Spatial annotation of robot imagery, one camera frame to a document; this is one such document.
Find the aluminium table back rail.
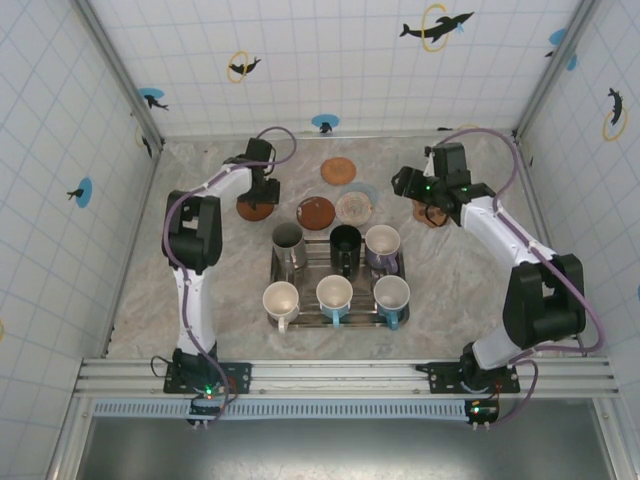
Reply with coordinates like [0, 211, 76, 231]
[159, 130, 519, 144]

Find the orange woven rattan coaster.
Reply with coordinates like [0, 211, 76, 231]
[320, 156, 358, 187]

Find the upright dolphin yellow ring sticker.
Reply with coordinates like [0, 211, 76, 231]
[602, 87, 629, 143]

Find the blue-grey round coaster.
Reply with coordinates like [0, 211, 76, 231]
[349, 181, 380, 207]

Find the cream white mug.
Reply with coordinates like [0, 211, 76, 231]
[261, 280, 302, 335]

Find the thin black wire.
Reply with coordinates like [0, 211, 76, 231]
[151, 353, 176, 384]

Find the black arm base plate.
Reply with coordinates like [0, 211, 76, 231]
[163, 360, 253, 396]
[415, 360, 521, 395]

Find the grey metal panel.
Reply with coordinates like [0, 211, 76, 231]
[74, 414, 616, 480]

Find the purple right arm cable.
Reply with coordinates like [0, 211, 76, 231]
[432, 127, 606, 429]

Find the aluminium mounting rail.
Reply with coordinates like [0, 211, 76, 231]
[73, 355, 620, 400]

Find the steel serving tray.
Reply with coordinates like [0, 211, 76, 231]
[269, 238, 412, 331]

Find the grey slotted cable duct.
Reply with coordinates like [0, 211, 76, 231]
[92, 398, 474, 419]

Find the shark blue circle sticker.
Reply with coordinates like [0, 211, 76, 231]
[137, 87, 170, 112]

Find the light blue mug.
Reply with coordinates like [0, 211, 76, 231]
[315, 274, 355, 330]

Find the fish blue circle sticker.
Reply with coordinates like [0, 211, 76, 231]
[66, 177, 94, 208]

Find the small dolphin yellow ring sticker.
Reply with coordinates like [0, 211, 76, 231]
[227, 50, 263, 84]

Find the reddish brown round coaster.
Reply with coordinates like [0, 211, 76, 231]
[235, 197, 276, 222]

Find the aluminium frame post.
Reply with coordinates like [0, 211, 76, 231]
[513, 0, 601, 144]
[69, 0, 166, 154]

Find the beige woven round coaster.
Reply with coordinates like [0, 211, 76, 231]
[335, 192, 376, 227]

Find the blue mug with flower print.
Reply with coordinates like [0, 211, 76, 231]
[372, 274, 412, 332]

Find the penguin blue circle sticker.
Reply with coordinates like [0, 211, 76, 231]
[311, 113, 340, 135]

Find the large dolphins yellow ring sticker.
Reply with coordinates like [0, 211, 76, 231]
[398, 3, 475, 54]

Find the aluminium table side rail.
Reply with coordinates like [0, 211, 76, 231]
[99, 142, 166, 359]
[514, 134, 589, 357]

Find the purple mug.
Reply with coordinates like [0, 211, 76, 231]
[363, 224, 403, 276]

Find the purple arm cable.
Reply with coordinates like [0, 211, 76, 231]
[160, 125, 298, 426]
[432, 127, 606, 429]

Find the stainless steel cup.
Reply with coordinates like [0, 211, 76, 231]
[270, 222, 308, 284]

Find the dark brown round coaster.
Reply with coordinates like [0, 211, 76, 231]
[295, 195, 337, 232]

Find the black mug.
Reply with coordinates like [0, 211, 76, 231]
[328, 224, 362, 280]

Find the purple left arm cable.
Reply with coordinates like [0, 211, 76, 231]
[160, 125, 298, 426]

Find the cork paw-shaped coaster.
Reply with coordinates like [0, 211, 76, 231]
[412, 198, 454, 230]

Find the aluminium frame leg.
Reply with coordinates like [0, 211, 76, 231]
[47, 397, 96, 480]
[592, 397, 632, 480]

